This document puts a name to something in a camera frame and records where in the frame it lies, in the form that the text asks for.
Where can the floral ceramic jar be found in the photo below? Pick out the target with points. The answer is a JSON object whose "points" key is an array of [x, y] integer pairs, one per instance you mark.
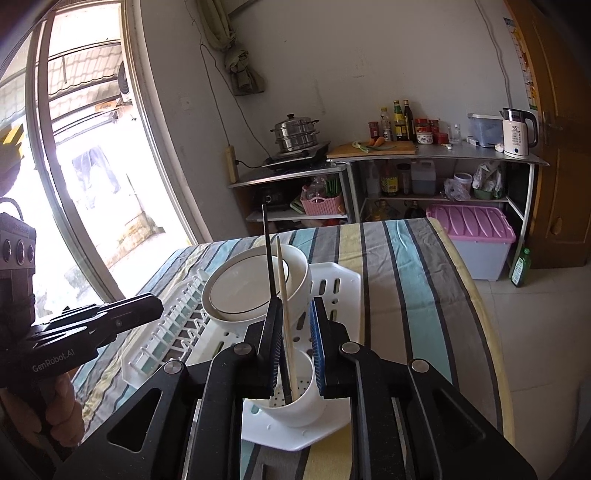
{"points": [[424, 137]]}

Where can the hanging blue garment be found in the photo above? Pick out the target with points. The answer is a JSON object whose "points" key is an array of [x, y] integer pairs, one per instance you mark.
{"points": [[97, 170]]}

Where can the dark round bottle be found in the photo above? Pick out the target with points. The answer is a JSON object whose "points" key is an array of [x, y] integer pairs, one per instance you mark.
{"points": [[413, 210]]}

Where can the yellow cooking oil bottle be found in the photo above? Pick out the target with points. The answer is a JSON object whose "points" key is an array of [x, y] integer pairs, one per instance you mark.
{"points": [[383, 211]]}

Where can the black kitchen appliance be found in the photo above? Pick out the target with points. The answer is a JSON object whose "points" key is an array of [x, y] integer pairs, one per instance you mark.
{"points": [[273, 199]]}

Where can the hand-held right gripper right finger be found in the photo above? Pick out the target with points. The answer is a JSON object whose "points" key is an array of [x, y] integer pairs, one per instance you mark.
{"points": [[317, 350]]}

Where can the clear drinking glass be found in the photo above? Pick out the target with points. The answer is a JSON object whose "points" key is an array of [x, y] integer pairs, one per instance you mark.
{"points": [[455, 134]]}

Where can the dark storage jar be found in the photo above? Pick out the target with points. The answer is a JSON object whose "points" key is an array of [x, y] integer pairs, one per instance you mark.
{"points": [[404, 180]]}

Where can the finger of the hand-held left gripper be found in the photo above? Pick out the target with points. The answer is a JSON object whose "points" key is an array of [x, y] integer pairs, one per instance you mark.
{"points": [[136, 309]]}

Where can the hanging olive cloth bag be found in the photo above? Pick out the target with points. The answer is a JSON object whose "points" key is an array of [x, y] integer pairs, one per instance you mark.
{"points": [[244, 69]]}

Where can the black chopstick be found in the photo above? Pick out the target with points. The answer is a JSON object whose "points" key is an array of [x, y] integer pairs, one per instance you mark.
{"points": [[270, 249]]}

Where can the green scallion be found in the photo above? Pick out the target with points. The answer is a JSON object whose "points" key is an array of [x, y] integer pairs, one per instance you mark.
{"points": [[364, 146]]}

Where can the white plastic tub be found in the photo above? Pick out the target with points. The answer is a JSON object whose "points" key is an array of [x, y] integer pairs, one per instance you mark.
{"points": [[462, 179]]}

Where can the low metal shelf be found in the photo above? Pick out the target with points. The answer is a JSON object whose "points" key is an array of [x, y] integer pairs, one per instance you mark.
{"points": [[286, 175]]}

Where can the white utensil cup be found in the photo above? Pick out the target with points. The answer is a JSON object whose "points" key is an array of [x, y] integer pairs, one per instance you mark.
{"points": [[300, 410]]}

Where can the white electric kettle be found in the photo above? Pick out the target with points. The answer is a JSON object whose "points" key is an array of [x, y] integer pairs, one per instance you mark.
{"points": [[517, 136]]}

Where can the clear bottle yellow cap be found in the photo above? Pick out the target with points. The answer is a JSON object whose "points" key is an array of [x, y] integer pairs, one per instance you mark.
{"points": [[385, 127]]}

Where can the dark glass bottle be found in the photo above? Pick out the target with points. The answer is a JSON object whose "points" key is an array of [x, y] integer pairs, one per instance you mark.
{"points": [[408, 122]]}

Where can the green glass bottle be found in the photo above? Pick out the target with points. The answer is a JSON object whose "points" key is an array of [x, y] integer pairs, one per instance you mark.
{"points": [[520, 270]]}

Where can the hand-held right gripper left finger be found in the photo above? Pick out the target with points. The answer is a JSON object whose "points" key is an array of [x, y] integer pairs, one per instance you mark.
{"points": [[274, 350]]}

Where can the white plastic dish rack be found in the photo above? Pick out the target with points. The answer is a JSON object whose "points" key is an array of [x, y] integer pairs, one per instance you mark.
{"points": [[286, 438]]}

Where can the steel steamer pot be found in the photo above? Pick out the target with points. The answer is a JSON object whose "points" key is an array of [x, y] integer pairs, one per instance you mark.
{"points": [[295, 134]]}

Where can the white window frame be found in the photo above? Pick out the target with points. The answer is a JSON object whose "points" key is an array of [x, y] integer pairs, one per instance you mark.
{"points": [[143, 115]]}

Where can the clear plastic bottle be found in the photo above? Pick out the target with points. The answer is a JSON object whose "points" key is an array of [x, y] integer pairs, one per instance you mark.
{"points": [[373, 180]]}

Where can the person's left hand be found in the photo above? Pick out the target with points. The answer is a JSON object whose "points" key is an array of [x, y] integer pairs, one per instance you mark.
{"points": [[69, 406]]}

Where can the green bowl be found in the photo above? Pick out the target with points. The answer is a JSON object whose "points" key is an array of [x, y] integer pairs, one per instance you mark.
{"points": [[485, 194]]}

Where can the striped tablecloth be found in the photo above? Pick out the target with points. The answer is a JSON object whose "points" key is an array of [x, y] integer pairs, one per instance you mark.
{"points": [[415, 300]]}

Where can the tall metal shelf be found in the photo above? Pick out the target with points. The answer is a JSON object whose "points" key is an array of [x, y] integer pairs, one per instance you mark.
{"points": [[461, 152]]}

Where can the translucent oil jug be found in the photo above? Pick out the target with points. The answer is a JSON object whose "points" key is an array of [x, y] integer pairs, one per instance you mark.
{"points": [[423, 180]]}

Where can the clear plastic storage container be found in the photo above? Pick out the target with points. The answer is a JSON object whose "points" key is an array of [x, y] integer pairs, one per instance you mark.
{"points": [[485, 129]]}

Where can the wooden chopstick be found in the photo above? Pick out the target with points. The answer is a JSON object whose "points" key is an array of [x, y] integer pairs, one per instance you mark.
{"points": [[284, 295]]}

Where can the wall poster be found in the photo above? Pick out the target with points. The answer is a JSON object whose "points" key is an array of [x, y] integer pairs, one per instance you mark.
{"points": [[526, 69]]}

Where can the beige power strip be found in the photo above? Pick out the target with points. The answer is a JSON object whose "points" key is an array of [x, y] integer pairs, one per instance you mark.
{"points": [[231, 164]]}

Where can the green utensils bundle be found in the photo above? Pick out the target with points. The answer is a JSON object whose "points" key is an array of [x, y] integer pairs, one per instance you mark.
{"points": [[333, 185]]}

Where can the pink woven basket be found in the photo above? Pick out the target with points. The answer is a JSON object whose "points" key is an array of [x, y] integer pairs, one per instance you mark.
{"points": [[323, 206]]}

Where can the bundle of food bags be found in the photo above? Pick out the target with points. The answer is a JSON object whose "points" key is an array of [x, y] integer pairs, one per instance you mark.
{"points": [[489, 175]]}

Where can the crumpled plastic bag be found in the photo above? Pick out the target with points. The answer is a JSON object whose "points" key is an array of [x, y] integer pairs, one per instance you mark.
{"points": [[455, 191]]}

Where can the pink lid storage box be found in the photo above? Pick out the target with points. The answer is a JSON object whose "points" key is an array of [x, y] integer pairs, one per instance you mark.
{"points": [[471, 226]]}

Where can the wooden cutting board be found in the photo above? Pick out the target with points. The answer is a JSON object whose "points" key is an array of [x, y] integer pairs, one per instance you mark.
{"points": [[369, 150]]}

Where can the yellow label sauce bottle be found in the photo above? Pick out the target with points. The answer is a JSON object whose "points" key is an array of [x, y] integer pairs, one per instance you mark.
{"points": [[399, 122]]}

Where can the white bowl with black rim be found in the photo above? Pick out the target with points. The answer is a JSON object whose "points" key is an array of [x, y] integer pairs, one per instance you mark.
{"points": [[240, 286], [300, 272]]}

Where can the green flat box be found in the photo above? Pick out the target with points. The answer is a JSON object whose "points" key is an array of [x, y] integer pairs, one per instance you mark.
{"points": [[296, 204]]}

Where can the red chili jar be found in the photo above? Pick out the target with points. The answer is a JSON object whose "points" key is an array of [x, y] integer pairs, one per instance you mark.
{"points": [[433, 126], [420, 124]]}

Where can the wooden door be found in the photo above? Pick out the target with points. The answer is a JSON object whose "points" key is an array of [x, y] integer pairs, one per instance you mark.
{"points": [[568, 161]]}

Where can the black induction cooker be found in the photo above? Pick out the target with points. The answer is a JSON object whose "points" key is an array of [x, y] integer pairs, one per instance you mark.
{"points": [[295, 159]]}

